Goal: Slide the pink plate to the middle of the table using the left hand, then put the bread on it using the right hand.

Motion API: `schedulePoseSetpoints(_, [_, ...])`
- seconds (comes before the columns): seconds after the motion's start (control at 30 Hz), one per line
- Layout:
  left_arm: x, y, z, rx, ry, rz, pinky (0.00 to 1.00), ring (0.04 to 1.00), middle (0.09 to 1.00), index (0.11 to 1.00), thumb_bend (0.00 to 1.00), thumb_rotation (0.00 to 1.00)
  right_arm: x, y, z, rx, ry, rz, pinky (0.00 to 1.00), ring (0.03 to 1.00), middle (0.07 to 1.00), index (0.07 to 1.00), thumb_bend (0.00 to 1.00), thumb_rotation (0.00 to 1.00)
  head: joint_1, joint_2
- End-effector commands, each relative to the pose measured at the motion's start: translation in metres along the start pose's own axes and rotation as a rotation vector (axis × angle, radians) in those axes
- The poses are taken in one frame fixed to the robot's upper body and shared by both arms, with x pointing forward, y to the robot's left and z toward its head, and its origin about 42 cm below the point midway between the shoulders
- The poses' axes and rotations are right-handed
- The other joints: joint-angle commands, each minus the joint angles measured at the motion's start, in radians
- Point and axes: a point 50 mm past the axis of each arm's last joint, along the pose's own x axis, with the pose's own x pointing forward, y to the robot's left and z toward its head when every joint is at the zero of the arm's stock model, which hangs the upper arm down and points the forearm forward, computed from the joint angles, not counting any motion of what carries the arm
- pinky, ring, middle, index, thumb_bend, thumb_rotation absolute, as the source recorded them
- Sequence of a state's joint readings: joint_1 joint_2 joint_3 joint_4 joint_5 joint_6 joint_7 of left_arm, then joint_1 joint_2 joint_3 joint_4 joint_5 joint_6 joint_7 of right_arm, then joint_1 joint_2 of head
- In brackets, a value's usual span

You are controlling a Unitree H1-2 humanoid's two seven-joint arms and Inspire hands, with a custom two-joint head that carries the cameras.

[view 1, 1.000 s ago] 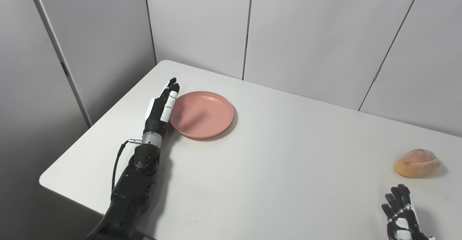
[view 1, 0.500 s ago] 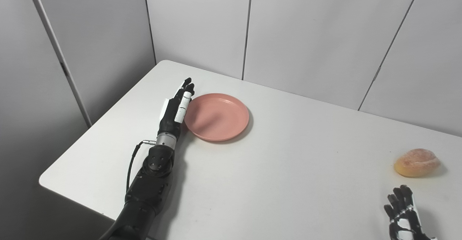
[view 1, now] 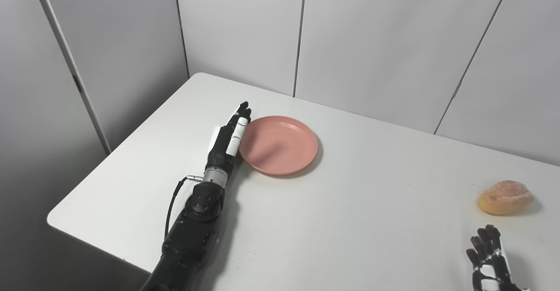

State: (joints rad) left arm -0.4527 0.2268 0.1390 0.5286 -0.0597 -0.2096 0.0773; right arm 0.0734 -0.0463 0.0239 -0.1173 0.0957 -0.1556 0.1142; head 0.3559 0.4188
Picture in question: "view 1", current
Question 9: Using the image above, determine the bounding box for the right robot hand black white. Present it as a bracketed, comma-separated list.
[465, 224, 531, 291]

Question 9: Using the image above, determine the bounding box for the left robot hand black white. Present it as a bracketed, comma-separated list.
[204, 101, 252, 174]

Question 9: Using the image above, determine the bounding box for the pink round plate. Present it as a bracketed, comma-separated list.
[238, 115, 319, 176]

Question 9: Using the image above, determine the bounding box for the bread roll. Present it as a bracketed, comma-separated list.
[477, 180, 535, 215]

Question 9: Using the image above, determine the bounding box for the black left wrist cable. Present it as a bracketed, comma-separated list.
[164, 175, 204, 240]

